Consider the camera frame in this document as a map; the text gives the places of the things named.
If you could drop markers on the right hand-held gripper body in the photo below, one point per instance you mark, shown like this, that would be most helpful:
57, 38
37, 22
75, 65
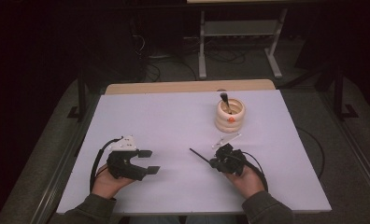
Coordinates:
231, 161

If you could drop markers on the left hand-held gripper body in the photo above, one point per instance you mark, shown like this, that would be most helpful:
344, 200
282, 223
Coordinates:
120, 166

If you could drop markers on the thin black makeup brush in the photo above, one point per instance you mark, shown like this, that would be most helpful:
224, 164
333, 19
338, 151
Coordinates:
200, 155

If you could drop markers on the cream ribbed brush holder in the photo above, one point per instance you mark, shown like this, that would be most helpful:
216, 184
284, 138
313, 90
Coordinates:
230, 124

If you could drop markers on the thick black makeup brush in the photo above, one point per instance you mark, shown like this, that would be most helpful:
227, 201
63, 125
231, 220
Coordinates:
226, 101

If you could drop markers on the person's left hand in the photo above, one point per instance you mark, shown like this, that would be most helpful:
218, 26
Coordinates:
106, 185

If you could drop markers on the person's right hand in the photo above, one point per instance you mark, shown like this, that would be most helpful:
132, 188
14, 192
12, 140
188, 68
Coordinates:
247, 185

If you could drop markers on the white board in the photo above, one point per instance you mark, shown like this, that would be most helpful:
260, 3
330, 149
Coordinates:
173, 124

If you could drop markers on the wooden table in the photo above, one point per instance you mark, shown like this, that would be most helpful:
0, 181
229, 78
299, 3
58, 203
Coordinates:
173, 86

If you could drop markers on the black metal stand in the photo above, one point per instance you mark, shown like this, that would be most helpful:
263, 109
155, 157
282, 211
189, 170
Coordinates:
338, 99
81, 99

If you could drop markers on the aluminium rail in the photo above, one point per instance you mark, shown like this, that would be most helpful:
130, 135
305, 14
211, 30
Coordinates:
357, 149
58, 174

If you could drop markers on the white metal table frame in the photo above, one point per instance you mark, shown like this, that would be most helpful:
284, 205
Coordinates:
236, 28

